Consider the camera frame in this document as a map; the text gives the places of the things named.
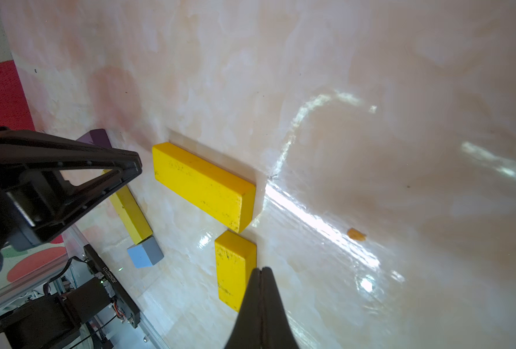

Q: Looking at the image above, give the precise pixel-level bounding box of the long yellow block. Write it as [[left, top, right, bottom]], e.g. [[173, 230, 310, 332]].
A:
[[152, 143, 256, 233]]

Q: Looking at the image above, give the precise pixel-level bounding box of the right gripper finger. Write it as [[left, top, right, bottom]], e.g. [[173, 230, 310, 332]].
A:
[[225, 267, 299, 348]]

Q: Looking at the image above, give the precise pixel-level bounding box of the short yellow block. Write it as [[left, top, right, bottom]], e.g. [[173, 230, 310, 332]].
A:
[[214, 231, 257, 313]]

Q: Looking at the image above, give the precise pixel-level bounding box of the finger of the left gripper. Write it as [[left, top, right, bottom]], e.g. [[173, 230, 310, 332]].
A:
[[0, 127, 142, 257]]

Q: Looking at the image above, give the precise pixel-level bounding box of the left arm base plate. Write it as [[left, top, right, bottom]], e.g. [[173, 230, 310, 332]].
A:
[[0, 244, 141, 348]]

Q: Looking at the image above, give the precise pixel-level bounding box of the light blue block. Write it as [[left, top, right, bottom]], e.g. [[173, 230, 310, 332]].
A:
[[127, 236, 164, 269]]

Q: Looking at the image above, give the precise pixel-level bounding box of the yellow-green long block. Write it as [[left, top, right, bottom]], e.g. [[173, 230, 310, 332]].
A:
[[110, 186, 153, 245]]

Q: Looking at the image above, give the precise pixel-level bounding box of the purple block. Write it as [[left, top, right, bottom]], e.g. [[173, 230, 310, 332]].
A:
[[77, 129, 112, 148]]

